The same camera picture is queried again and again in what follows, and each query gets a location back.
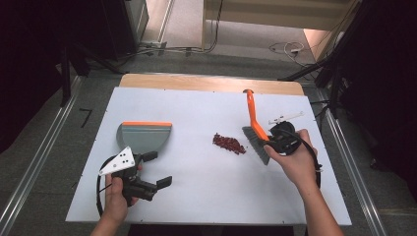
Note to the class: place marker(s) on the aluminium floor rail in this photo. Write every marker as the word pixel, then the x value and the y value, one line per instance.
pixel 39 160
pixel 354 170
pixel 165 23

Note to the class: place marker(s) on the group of red beans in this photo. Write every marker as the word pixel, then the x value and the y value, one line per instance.
pixel 229 144

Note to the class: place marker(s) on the person's right hand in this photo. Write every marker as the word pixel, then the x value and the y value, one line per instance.
pixel 298 167

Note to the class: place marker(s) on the wooden table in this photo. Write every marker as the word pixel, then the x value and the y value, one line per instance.
pixel 196 83

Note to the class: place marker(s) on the light wooden furniture frame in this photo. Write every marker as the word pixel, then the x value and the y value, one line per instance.
pixel 262 16

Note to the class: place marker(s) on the orange brush with grey bristles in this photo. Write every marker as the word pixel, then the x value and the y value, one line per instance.
pixel 254 114

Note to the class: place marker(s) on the black metal stand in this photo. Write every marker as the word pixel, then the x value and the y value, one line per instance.
pixel 65 82
pixel 335 91

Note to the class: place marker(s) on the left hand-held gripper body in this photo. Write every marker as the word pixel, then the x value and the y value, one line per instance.
pixel 119 162

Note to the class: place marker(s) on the white table board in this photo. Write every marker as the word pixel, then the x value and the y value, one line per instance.
pixel 196 196

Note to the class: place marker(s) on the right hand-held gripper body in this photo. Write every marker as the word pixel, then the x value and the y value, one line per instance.
pixel 285 139

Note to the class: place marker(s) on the dark cabinet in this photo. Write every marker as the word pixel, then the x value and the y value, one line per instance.
pixel 126 26

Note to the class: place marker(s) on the person's left hand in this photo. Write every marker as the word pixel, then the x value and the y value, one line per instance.
pixel 114 203

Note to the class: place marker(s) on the grey dustpan with orange edge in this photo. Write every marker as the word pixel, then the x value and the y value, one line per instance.
pixel 147 137

